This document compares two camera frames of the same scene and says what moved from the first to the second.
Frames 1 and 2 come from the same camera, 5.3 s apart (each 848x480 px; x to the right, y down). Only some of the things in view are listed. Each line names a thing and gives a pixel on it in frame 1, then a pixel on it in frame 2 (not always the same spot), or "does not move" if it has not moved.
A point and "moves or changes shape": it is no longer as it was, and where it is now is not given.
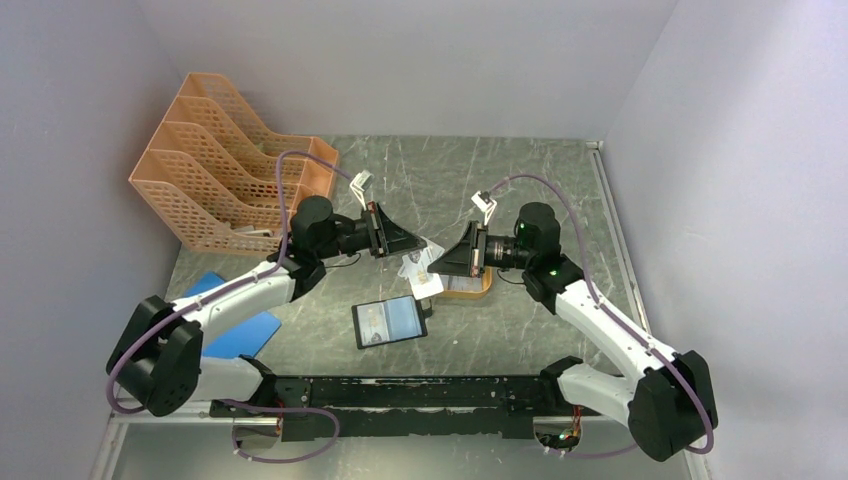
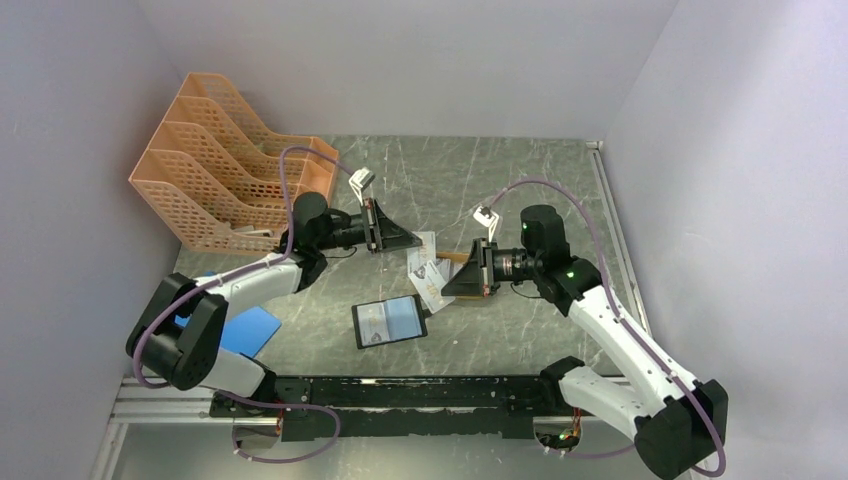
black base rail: (405, 405) does not move
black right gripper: (459, 259) → (476, 276)
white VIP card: (412, 268) moves or changes shape
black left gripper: (385, 235) does not move
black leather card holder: (390, 321) does not move
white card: (373, 323) does not move
